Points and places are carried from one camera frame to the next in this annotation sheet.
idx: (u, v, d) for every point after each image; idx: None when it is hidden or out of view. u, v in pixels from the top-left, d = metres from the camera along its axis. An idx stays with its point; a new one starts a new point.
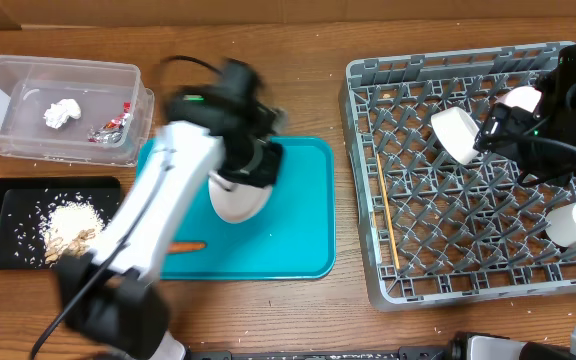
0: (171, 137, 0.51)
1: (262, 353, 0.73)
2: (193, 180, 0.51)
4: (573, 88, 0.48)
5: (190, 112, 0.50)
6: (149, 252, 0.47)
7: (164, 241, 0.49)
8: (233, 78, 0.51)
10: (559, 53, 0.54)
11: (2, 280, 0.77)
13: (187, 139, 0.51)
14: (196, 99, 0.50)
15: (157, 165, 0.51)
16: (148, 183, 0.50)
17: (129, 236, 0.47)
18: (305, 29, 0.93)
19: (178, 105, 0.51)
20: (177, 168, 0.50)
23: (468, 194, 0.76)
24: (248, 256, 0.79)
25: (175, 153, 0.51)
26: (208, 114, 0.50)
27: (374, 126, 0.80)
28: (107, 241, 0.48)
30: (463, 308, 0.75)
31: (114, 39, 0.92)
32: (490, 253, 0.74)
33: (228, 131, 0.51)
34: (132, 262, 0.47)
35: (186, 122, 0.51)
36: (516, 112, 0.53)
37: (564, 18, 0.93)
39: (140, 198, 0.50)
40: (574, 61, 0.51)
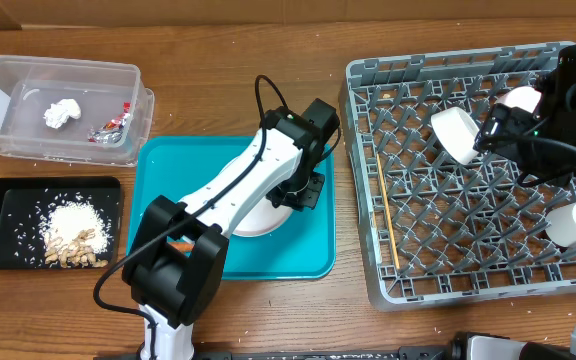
0: (268, 133, 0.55)
1: (262, 353, 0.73)
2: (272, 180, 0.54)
4: (573, 87, 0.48)
5: (284, 126, 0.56)
6: (229, 220, 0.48)
7: (238, 217, 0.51)
8: (322, 115, 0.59)
10: (560, 53, 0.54)
11: (2, 280, 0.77)
13: (280, 141, 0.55)
14: (293, 119, 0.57)
15: (248, 156, 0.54)
16: (238, 166, 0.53)
17: (217, 199, 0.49)
18: (305, 29, 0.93)
19: (275, 117, 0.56)
20: (268, 159, 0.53)
23: (468, 194, 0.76)
24: (291, 252, 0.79)
25: (268, 150, 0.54)
26: (300, 131, 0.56)
27: (374, 126, 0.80)
28: (196, 198, 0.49)
30: (463, 308, 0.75)
31: (114, 39, 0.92)
32: (490, 253, 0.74)
33: (308, 153, 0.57)
34: (214, 219, 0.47)
35: (279, 132, 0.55)
36: (516, 112, 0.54)
37: (564, 18, 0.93)
39: (231, 174, 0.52)
40: (574, 62, 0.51)
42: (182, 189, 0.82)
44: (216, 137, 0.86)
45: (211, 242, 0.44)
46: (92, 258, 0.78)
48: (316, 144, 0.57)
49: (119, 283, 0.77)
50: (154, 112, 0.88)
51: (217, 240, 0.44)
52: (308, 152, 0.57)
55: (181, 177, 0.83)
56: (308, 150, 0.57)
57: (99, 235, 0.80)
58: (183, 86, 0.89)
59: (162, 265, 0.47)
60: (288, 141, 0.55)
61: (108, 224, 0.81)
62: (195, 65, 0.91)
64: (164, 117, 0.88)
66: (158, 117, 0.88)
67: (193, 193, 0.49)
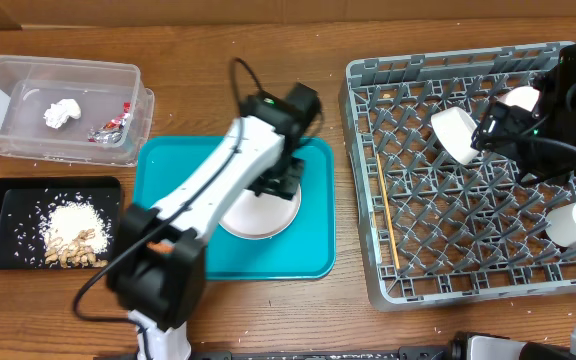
0: (246, 121, 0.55)
1: (262, 353, 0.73)
2: (253, 170, 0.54)
4: (574, 86, 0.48)
5: (261, 112, 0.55)
6: (208, 221, 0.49)
7: (219, 215, 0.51)
8: (303, 98, 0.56)
10: (560, 52, 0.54)
11: (3, 280, 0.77)
13: (258, 131, 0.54)
14: (272, 103, 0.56)
15: (226, 148, 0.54)
16: (217, 161, 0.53)
17: (193, 201, 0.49)
18: (305, 29, 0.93)
19: (253, 104, 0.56)
20: (247, 151, 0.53)
23: (468, 194, 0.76)
24: (278, 250, 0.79)
25: (245, 141, 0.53)
26: (278, 117, 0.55)
27: (374, 126, 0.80)
28: (171, 201, 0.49)
30: (463, 308, 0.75)
31: (114, 39, 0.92)
32: (490, 253, 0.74)
33: (288, 137, 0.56)
34: (191, 223, 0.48)
35: (257, 119, 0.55)
36: (515, 111, 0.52)
37: (564, 18, 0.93)
39: (209, 171, 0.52)
40: (574, 61, 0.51)
42: None
44: (217, 137, 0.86)
45: (188, 247, 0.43)
46: (92, 258, 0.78)
48: (297, 127, 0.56)
49: None
50: (154, 112, 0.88)
51: (193, 245, 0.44)
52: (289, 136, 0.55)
55: (181, 177, 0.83)
56: (290, 134, 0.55)
57: (99, 235, 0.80)
58: (183, 86, 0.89)
59: (143, 272, 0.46)
60: (268, 128, 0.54)
61: (108, 224, 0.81)
62: (195, 65, 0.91)
64: (164, 117, 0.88)
66: (158, 117, 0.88)
67: (169, 195, 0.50)
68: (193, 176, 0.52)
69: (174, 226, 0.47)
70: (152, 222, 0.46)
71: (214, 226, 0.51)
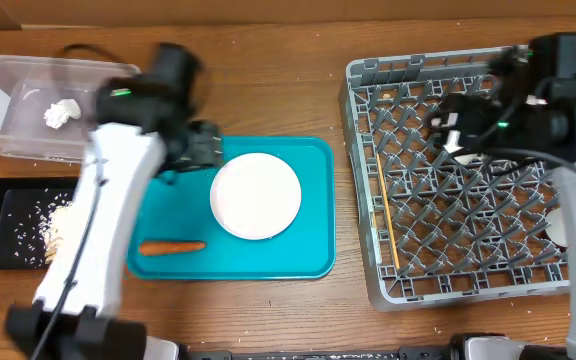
0: (99, 138, 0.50)
1: (262, 353, 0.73)
2: (135, 182, 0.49)
4: (542, 85, 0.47)
5: (115, 107, 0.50)
6: (103, 279, 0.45)
7: (117, 263, 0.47)
8: (170, 65, 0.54)
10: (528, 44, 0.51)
11: (3, 280, 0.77)
13: (116, 144, 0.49)
14: (127, 93, 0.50)
15: (90, 181, 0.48)
16: (85, 204, 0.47)
17: (75, 275, 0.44)
18: (305, 29, 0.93)
19: (105, 102, 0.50)
20: (116, 178, 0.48)
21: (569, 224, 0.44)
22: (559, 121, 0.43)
23: (468, 194, 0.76)
24: (231, 256, 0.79)
25: (107, 163, 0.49)
26: (140, 105, 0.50)
27: (374, 126, 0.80)
28: (53, 284, 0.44)
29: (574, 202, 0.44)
30: (463, 308, 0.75)
31: (114, 39, 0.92)
32: (490, 253, 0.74)
33: (166, 119, 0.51)
34: (84, 300, 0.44)
35: (115, 123, 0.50)
36: (475, 102, 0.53)
37: (565, 18, 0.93)
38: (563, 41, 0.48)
39: (80, 224, 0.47)
40: (542, 55, 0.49)
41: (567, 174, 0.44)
42: (184, 189, 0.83)
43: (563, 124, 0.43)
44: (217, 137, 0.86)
45: (91, 330, 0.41)
46: None
48: (179, 95, 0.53)
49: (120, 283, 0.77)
50: None
51: (97, 328, 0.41)
52: (165, 117, 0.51)
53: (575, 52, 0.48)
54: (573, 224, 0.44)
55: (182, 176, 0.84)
56: (165, 114, 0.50)
57: None
58: None
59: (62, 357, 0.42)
60: (130, 131, 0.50)
61: None
62: None
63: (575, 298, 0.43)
64: None
66: None
67: (47, 278, 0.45)
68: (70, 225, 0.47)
69: (67, 313, 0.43)
70: (39, 326, 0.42)
71: (118, 272, 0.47)
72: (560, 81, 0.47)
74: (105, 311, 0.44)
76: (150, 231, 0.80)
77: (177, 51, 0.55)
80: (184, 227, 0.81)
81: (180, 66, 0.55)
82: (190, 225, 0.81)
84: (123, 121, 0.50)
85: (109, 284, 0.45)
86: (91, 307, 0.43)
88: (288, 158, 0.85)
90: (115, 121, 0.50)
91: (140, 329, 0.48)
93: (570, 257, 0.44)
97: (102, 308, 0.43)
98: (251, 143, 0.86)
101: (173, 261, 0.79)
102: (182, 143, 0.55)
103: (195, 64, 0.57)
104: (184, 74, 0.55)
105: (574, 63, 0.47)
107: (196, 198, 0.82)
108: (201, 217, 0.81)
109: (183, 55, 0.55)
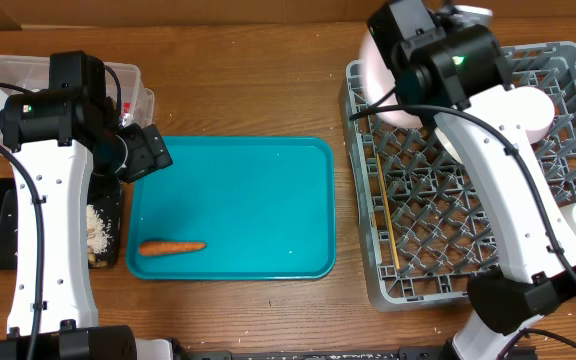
0: (21, 159, 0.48)
1: (262, 354, 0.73)
2: (73, 189, 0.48)
4: (396, 51, 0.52)
5: (30, 127, 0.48)
6: (72, 294, 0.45)
7: (79, 274, 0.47)
8: (73, 71, 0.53)
10: (370, 23, 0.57)
11: (3, 279, 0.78)
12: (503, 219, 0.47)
13: (45, 159, 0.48)
14: (32, 109, 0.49)
15: (26, 205, 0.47)
16: (31, 229, 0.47)
17: (42, 297, 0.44)
18: (305, 29, 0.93)
19: (13, 125, 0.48)
20: (54, 193, 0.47)
21: (471, 163, 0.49)
22: (423, 72, 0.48)
23: (468, 194, 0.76)
24: (224, 257, 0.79)
25: (41, 181, 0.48)
26: (53, 118, 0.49)
27: (374, 126, 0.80)
28: (20, 310, 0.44)
29: (464, 141, 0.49)
30: (463, 309, 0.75)
31: (113, 39, 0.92)
32: (490, 253, 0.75)
33: (83, 125, 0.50)
34: (58, 317, 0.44)
35: (34, 142, 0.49)
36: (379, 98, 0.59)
37: (563, 18, 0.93)
38: (395, 7, 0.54)
39: (32, 248, 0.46)
40: (386, 28, 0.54)
41: (452, 121, 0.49)
42: (184, 189, 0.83)
43: (428, 74, 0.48)
44: (217, 137, 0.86)
45: (75, 344, 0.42)
46: (92, 258, 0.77)
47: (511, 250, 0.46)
48: (89, 97, 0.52)
49: (119, 283, 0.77)
50: (154, 112, 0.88)
51: (79, 340, 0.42)
52: (81, 120, 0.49)
53: (407, 6, 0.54)
54: (472, 160, 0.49)
55: (183, 176, 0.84)
56: (78, 119, 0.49)
57: (99, 235, 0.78)
58: (183, 86, 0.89)
59: None
60: (50, 144, 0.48)
61: (108, 224, 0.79)
62: (195, 65, 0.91)
63: (497, 225, 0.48)
64: (164, 117, 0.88)
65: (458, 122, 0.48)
66: (158, 117, 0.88)
67: (12, 307, 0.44)
68: (21, 254, 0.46)
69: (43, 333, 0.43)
70: (20, 353, 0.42)
71: (84, 278, 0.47)
72: (410, 41, 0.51)
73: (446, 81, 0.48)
74: (83, 323, 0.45)
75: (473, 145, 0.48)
76: (150, 232, 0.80)
77: (75, 56, 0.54)
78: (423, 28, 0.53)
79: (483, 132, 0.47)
80: (185, 227, 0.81)
81: (85, 71, 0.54)
82: (190, 225, 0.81)
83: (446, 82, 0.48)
84: (38, 138, 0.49)
85: (77, 294, 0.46)
86: (68, 320, 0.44)
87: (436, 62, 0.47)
88: (288, 158, 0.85)
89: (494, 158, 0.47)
90: (29, 141, 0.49)
91: (125, 330, 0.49)
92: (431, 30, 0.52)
93: (481, 193, 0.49)
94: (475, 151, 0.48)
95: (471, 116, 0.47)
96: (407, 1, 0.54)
97: (80, 319, 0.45)
98: (251, 143, 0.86)
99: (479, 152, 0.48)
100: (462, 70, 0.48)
101: (174, 261, 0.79)
102: (109, 144, 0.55)
103: (97, 65, 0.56)
104: (91, 78, 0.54)
105: (417, 28, 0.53)
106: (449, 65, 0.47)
107: (196, 198, 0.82)
108: (202, 217, 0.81)
109: (78, 56, 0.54)
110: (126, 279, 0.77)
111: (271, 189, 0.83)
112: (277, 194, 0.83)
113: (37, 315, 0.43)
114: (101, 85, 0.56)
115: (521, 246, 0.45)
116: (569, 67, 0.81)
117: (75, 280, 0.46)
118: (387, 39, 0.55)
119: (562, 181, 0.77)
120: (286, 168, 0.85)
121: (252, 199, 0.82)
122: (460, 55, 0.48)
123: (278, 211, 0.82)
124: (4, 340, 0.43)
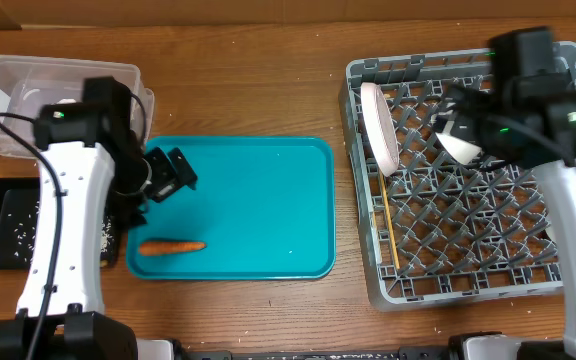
0: (49, 156, 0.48)
1: (262, 353, 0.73)
2: (93, 187, 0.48)
4: (510, 85, 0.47)
5: (57, 133, 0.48)
6: (81, 283, 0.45)
7: (92, 266, 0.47)
8: (101, 91, 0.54)
10: (488, 43, 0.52)
11: (2, 280, 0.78)
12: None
13: (71, 156, 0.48)
14: (63, 115, 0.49)
15: (49, 198, 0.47)
16: (49, 220, 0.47)
17: (53, 280, 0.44)
18: (305, 29, 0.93)
19: (44, 128, 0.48)
20: (75, 189, 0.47)
21: (557, 220, 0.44)
22: (532, 118, 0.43)
23: (468, 194, 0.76)
24: (222, 258, 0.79)
25: (65, 177, 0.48)
26: (79, 125, 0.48)
27: (398, 123, 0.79)
28: (31, 293, 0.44)
29: (559, 198, 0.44)
30: (463, 308, 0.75)
31: (113, 39, 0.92)
32: (490, 253, 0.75)
33: (108, 135, 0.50)
34: (67, 300, 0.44)
35: (58, 144, 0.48)
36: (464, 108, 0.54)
37: (563, 18, 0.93)
38: (524, 38, 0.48)
39: (48, 239, 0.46)
40: (504, 52, 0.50)
41: (549, 172, 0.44)
42: (183, 190, 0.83)
43: (540, 120, 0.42)
44: (218, 137, 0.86)
45: (78, 327, 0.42)
46: None
47: None
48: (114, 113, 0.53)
49: (119, 283, 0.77)
50: (154, 112, 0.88)
51: (83, 324, 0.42)
52: (107, 130, 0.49)
53: (537, 49, 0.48)
54: (560, 216, 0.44)
55: None
56: (105, 129, 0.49)
57: None
58: (183, 86, 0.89)
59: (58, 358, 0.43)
60: (75, 147, 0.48)
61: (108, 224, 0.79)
62: (195, 65, 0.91)
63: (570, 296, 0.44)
64: (163, 117, 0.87)
65: (552, 167, 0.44)
66: (158, 117, 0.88)
67: (24, 290, 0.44)
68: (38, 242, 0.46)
69: (54, 316, 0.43)
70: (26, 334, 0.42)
71: (96, 271, 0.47)
72: (528, 81, 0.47)
73: (556, 131, 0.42)
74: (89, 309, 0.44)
75: (568, 202, 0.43)
76: (151, 232, 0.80)
77: (105, 80, 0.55)
78: (544, 70, 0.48)
79: None
80: (185, 228, 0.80)
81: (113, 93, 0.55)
82: (191, 225, 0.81)
83: (560, 129, 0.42)
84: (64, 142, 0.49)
85: (87, 283, 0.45)
86: (76, 304, 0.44)
87: (550, 109, 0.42)
88: (287, 157, 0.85)
89: None
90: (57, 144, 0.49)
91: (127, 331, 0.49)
92: (556, 75, 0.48)
93: (563, 252, 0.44)
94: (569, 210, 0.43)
95: (570, 166, 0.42)
96: (543, 39, 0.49)
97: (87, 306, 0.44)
98: (251, 143, 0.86)
99: (572, 210, 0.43)
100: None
101: (174, 261, 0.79)
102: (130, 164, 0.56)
103: (125, 93, 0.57)
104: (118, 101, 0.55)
105: (540, 60, 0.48)
106: (565, 117, 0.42)
107: (196, 198, 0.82)
108: (201, 218, 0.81)
109: (110, 81, 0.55)
110: (126, 278, 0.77)
111: (270, 191, 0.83)
112: (273, 196, 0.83)
113: (46, 297, 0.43)
114: (126, 108, 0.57)
115: None
116: (569, 67, 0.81)
117: (86, 266, 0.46)
118: (499, 75, 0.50)
119: None
120: (287, 167, 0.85)
121: (248, 200, 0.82)
122: None
123: (275, 211, 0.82)
124: (13, 320, 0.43)
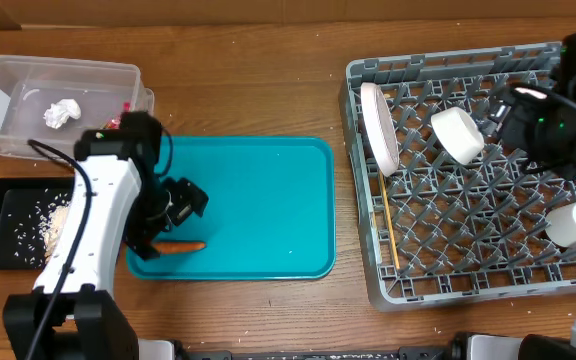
0: (87, 166, 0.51)
1: (262, 354, 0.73)
2: (121, 190, 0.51)
4: None
5: (95, 150, 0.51)
6: (97, 271, 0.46)
7: (108, 258, 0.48)
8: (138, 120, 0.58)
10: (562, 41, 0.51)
11: (1, 280, 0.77)
12: None
13: (106, 165, 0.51)
14: (104, 136, 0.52)
15: (79, 197, 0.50)
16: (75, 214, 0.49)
17: (72, 262, 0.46)
18: (305, 29, 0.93)
19: (85, 146, 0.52)
20: (104, 191, 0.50)
21: None
22: None
23: (468, 194, 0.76)
24: (222, 258, 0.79)
25: (97, 181, 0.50)
26: (114, 145, 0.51)
27: (398, 123, 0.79)
28: (51, 273, 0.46)
29: None
30: (463, 308, 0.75)
31: (113, 39, 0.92)
32: (490, 254, 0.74)
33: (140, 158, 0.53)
34: (81, 280, 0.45)
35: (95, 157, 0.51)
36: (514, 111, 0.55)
37: (563, 18, 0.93)
38: None
39: (72, 230, 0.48)
40: (575, 48, 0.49)
41: None
42: None
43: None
44: (218, 137, 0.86)
45: (90, 310, 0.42)
46: None
47: None
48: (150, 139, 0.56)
49: (119, 283, 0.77)
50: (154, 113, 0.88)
51: (94, 307, 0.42)
52: (140, 155, 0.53)
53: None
54: None
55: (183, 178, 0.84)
56: (138, 153, 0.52)
57: None
58: (183, 86, 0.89)
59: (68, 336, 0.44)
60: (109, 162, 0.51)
61: None
62: (195, 65, 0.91)
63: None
64: (163, 117, 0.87)
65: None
66: (158, 117, 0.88)
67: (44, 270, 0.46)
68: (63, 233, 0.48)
69: (68, 297, 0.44)
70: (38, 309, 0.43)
71: (111, 267, 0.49)
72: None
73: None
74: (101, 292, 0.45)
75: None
76: None
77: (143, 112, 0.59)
78: None
79: None
80: (185, 228, 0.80)
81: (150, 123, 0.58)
82: (191, 225, 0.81)
83: None
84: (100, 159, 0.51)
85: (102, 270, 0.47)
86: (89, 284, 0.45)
87: None
88: (287, 157, 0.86)
89: None
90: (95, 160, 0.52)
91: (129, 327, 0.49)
92: None
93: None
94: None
95: None
96: None
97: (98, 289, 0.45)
98: (252, 143, 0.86)
99: None
100: None
101: (173, 261, 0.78)
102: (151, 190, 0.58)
103: None
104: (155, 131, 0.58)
105: None
106: None
107: None
108: (201, 219, 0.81)
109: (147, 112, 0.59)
110: (126, 279, 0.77)
111: (271, 191, 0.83)
112: (272, 196, 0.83)
113: (63, 275, 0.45)
114: None
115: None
116: None
117: (103, 255, 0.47)
118: (561, 73, 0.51)
119: (561, 181, 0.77)
120: (287, 167, 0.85)
121: (249, 201, 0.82)
122: None
123: (275, 211, 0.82)
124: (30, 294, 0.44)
